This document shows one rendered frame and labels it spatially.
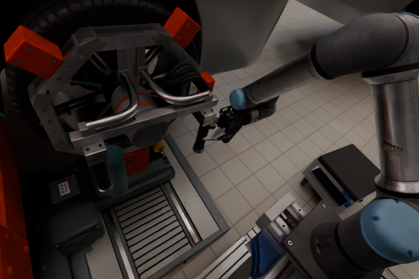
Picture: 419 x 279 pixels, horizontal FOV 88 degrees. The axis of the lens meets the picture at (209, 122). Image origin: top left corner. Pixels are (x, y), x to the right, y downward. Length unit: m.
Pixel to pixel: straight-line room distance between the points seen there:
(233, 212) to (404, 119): 1.19
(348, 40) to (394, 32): 0.07
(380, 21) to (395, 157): 0.32
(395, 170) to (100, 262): 1.27
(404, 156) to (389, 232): 0.18
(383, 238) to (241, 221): 1.10
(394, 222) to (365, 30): 0.39
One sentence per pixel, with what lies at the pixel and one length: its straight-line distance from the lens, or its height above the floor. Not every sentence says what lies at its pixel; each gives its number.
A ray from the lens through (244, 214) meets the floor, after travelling 1.62.
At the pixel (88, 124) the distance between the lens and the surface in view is 0.57.
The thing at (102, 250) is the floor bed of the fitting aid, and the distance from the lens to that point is 1.40.
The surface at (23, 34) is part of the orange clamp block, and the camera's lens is 0.67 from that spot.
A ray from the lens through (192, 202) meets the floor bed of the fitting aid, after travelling 1.48.
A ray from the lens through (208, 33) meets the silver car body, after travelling 1.07.
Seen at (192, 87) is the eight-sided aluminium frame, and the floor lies 0.88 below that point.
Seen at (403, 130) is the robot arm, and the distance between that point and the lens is 0.66.
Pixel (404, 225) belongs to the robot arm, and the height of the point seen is 1.05.
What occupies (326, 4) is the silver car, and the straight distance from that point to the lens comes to 2.92.
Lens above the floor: 1.42
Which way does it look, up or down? 45 degrees down
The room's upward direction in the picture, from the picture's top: 17 degrees clockwise
